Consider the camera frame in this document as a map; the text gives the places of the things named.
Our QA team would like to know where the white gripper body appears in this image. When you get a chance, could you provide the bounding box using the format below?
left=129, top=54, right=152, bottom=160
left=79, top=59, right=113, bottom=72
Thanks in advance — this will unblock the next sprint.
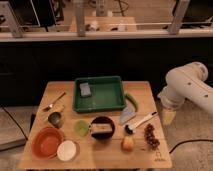
left=157, top=87, right=183, bottom=125

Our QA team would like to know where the yellow-red apple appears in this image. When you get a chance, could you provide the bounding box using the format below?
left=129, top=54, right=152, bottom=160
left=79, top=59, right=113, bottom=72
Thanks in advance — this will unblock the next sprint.
left=121, top=136, right=134, bottom=151

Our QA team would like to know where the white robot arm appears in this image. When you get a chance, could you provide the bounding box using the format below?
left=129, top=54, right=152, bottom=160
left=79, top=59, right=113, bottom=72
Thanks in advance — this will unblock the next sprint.
left=157, top=62, right=213, bottom=125

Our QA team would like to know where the green plastic tray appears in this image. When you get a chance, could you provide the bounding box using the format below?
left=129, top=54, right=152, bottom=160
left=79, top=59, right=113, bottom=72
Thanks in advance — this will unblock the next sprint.
left=72, top=76, right=126, bottom=113

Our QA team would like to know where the dark bowl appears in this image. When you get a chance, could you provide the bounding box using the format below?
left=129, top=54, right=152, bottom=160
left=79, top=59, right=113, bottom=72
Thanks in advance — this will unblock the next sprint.
left=89, top=116, right=115, bottom=140

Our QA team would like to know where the wooden block in bowl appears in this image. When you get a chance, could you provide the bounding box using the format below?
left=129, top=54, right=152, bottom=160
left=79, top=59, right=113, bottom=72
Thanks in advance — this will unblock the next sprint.
left=91, top=124, right=112, bottom=134

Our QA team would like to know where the blue-grey sponge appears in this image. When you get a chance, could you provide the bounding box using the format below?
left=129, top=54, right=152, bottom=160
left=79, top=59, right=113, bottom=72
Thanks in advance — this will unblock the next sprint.
left=79, top=83, right=91, bottom=97

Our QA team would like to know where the small green cup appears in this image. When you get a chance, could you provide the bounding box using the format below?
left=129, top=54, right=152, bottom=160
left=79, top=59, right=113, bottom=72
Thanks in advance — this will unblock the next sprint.
left=74, top=120, right=89, bottom=136

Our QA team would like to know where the wooden table board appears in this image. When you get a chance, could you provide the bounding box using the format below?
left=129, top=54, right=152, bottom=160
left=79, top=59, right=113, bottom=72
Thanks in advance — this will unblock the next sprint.
left=19, top=81, right=172, bottom=169

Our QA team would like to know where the metal measuring cup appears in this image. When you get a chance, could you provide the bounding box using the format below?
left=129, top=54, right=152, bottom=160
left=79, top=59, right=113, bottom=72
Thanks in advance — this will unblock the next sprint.
left=48, top=112, right=62, bottom=128

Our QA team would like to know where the metal spoon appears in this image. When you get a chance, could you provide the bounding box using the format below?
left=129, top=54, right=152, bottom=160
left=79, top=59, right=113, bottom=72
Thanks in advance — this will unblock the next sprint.
left=42, top=92, right=66, bottom=112

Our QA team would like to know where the orange plastic bowl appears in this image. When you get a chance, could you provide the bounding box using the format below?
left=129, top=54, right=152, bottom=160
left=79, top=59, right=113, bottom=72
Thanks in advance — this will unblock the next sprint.
left=31, top=127, right=64, bottom=159

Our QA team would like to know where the grey floor panel left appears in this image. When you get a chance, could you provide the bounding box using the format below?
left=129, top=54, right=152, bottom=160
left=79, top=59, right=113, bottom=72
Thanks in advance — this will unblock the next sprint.
left=0, top=107, right=28, bottom=152

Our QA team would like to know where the black cable on floor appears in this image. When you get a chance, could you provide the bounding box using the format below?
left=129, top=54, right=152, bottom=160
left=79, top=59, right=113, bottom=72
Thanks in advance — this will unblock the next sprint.
left=168, top=138, right=213, bottom=155

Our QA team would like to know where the metal frame rail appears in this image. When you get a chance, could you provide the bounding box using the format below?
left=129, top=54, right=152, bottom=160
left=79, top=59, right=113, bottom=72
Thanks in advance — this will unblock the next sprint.
left=0, top=0, right=213, bottom=42

